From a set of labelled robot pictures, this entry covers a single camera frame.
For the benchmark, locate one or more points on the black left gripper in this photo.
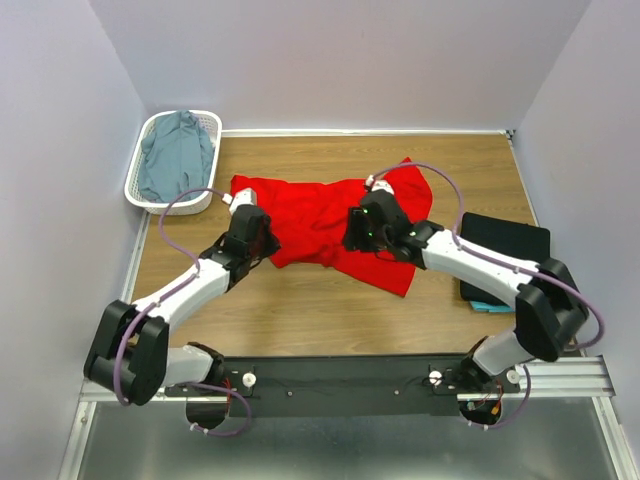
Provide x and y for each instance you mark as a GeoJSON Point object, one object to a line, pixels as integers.
{"type": "Point", "coordinates": [273, 242]}

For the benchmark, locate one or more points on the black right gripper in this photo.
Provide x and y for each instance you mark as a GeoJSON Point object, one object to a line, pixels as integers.
{"type": "Point", "coordinates": [356, 220]}

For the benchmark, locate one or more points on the red t shirt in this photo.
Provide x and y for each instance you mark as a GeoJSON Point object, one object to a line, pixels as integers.
{"type": "Point", "coordinates": [310, 220]}

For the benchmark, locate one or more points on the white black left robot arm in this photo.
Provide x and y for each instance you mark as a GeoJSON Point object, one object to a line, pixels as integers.
{"type": "Point", "coordinates": [130, 353]}

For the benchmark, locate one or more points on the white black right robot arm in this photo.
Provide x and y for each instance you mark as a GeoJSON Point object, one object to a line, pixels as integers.
{"type": "Point", "coordinates": [549, 309]}

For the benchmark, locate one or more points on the white plastic laundry basket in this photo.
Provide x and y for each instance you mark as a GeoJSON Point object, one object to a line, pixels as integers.
{"type": "Point", "coordinates": [213, 125]}

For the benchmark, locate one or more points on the white table edge strip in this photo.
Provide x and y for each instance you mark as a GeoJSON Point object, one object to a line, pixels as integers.
{"type": "Point", "coordinates": [267, 133]}

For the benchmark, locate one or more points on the grey-blue t shirt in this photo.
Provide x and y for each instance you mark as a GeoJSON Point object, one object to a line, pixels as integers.
{"type": "Point", "coordinates": [175, 157]}

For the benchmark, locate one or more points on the folded teal t shirt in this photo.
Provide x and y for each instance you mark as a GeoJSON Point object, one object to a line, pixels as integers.
{"type": "Point", "coordinates": [483, 307]}

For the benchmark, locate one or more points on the folded black t shirt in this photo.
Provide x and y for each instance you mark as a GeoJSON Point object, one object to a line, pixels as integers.
{"type": "Point", "coordinates": [513, 239]}

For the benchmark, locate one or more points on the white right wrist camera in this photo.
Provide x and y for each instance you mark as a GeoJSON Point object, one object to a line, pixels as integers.
{"type": "Point", "coordinates": [380, 186]}

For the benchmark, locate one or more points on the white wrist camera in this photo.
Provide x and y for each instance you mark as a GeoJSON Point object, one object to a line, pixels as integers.
{"type": "Point", "coordinates": [380, 186]}
{"type": "Point", "coordinates": [246, 196]}

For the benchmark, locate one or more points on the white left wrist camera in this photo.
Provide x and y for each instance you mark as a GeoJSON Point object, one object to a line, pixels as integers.
{"type": "Point", "coordinates": [246, 196]}

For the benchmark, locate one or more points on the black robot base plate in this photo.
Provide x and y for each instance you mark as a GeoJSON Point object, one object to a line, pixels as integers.
{"type": "Point", "coordinates": [361, 385]}

